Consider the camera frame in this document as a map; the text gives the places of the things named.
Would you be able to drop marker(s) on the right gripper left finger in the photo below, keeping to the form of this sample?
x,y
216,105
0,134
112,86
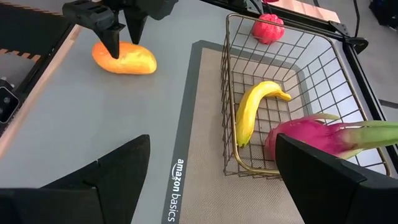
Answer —
x,y
93,193

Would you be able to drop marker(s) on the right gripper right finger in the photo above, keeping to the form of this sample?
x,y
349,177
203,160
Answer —
x,y
326,193

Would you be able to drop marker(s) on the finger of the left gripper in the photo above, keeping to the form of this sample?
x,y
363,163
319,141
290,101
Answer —
x,y
136,25
102,21

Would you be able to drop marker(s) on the brown baking mat grey border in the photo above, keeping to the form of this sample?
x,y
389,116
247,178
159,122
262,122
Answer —
x,y
211,186

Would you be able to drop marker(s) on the black hazard-striped floor mat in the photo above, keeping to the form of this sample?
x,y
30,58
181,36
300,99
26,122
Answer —
x,y
28,31

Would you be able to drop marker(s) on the pink dragon fruit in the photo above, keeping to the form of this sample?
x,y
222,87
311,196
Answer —
x,y
311,133

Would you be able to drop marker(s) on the black table-level camera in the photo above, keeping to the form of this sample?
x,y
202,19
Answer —
x,y
7,104

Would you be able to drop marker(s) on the yellow orange mango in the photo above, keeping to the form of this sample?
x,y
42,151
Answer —
x,y
133,62

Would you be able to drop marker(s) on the red lumpy round fruit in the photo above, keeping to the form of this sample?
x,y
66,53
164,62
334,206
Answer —
x,y
267,31

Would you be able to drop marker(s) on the yellow banana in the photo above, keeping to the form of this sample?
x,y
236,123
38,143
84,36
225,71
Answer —
x,y
248,112

